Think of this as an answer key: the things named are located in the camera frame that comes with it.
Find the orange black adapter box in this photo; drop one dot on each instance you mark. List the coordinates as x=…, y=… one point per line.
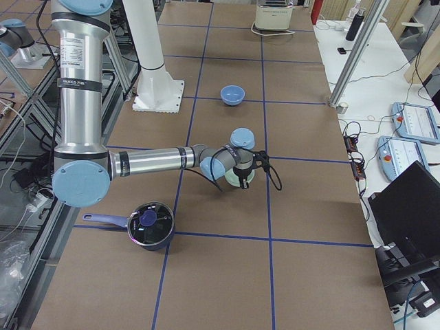
x=350, y=144

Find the blue bowl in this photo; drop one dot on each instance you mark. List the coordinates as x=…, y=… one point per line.
x=232, y=95

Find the white pedestal column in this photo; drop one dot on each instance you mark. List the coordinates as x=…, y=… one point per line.
x=157, y=91

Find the lower blue teach pendant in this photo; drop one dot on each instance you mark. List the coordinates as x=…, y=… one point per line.
x=397, y=154

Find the blue teach pendant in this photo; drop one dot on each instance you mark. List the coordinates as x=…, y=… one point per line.
x=397, y=154
x=415, y=121

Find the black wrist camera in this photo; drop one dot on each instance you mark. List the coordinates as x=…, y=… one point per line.
x=261, y=160

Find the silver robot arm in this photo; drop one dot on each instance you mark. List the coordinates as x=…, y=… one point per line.
x=83, y=167
x=19, y=46

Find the aluminium frame post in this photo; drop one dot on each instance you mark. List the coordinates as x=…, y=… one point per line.
x=363, y=36

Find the green bowl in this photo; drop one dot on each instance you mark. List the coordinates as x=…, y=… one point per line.
x=233, y=179

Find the dark blue saucepan with lid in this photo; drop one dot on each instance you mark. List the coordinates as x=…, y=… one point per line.
x=150, y=226

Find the black laptop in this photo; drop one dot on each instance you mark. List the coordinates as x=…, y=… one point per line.
x=407, y=211

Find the cream toaster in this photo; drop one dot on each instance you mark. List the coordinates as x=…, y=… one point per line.
x=273, y=15

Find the upper blue teach pendant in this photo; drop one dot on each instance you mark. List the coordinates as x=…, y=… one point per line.
x=415, y=121

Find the black water bottle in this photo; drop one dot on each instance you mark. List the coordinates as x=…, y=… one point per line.
x=355, y=25

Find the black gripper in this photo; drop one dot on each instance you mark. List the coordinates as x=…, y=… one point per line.
x=240, y=174

